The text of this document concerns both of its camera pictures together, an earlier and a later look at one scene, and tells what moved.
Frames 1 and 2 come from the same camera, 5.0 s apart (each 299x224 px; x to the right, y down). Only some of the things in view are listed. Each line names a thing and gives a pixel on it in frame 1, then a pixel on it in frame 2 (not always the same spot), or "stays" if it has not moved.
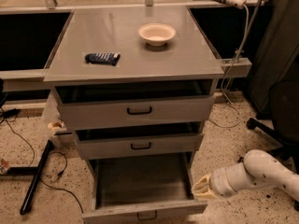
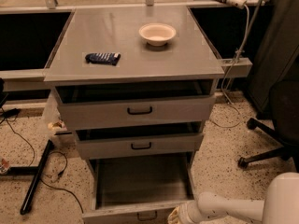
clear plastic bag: [52, 120] stays
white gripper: [220, 181] -> [187, 211]
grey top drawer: [101, 105] stays
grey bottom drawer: [142, 189] stays
